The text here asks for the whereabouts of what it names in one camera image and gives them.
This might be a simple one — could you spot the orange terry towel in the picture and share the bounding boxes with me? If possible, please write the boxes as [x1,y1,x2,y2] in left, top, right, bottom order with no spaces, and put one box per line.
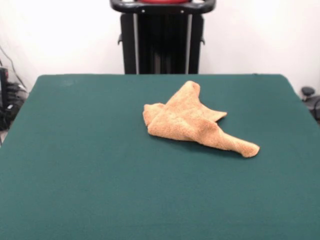
[142,80,261,159]

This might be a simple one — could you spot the dark green table cloth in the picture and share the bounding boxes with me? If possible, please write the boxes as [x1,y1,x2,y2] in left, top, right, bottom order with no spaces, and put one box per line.
[0,73,320,240]

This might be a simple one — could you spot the black round knob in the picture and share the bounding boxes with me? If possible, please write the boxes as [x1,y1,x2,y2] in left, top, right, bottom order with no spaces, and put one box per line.
[301,86,316,101]

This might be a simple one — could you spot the black electronics box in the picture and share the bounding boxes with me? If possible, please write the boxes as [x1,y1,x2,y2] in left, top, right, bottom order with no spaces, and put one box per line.
[0,66,10,131]

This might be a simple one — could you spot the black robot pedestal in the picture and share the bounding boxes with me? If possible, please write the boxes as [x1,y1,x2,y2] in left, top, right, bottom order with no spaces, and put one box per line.
[109,0,216,75]

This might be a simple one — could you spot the black cable bundle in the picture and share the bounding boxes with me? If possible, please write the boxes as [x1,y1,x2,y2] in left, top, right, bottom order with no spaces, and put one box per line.
[6,82,29,111]

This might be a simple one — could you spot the grey wall cable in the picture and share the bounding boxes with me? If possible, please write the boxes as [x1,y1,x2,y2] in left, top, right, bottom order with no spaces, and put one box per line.
[0,46,26,88]

